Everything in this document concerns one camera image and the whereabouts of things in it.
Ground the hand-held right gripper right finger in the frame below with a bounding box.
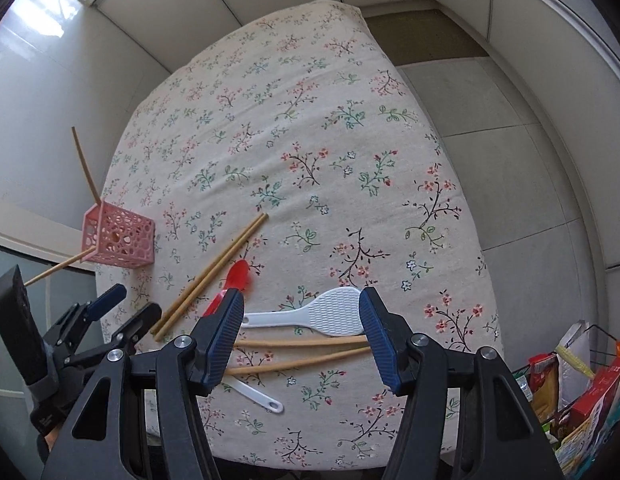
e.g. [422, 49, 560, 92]
[357, 286, 566, 480]

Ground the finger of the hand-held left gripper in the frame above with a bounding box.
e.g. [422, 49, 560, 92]
[64, 302, 163, 367]
[44, 283, 128, 350]

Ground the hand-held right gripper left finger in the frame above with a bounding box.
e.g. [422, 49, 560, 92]
[40, 287, 246, 480]

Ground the wooden chopstick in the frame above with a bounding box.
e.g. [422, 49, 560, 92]
[156, 214, 270, 341]
[224, 346, 373, 376]
[71, 127, 102, 207]
[26, 246, 98, 287]
[234, 335, 371, 349]
[150, 212, 266, 333]

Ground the pink perforated utensil basket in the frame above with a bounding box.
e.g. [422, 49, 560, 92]
[81, 200, 156, 268]

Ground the white rice paddle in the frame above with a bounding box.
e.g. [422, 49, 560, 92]
[241, 286, 367, 338]

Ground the white plastic spoon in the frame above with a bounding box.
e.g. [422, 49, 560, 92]
[221, 379, 286, 414]

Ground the red plastic spoon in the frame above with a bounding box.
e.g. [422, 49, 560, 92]
[202, 260, 251, 318]

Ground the sliding glass door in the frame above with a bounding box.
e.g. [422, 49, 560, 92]
[0, 195, 98, 401]

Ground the brown snack packet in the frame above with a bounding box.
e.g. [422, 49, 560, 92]
[527, 352, 561, 423]

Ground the white paper bag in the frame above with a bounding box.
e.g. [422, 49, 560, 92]
[555, 321, 591, 411]

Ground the yellow packet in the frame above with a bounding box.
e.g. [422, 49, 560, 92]
[557, 345, 596, 378]

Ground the red carton box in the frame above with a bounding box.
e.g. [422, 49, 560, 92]
[570, 357, 620, 426]

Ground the colourful printed box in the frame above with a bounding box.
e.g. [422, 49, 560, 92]
[555, 400, 620, 478]

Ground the floral tablecloth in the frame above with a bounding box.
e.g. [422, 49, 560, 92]
[95, 1, 501, 468]

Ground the black wire basket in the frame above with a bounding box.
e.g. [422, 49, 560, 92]
[510, 324, 620, 480]

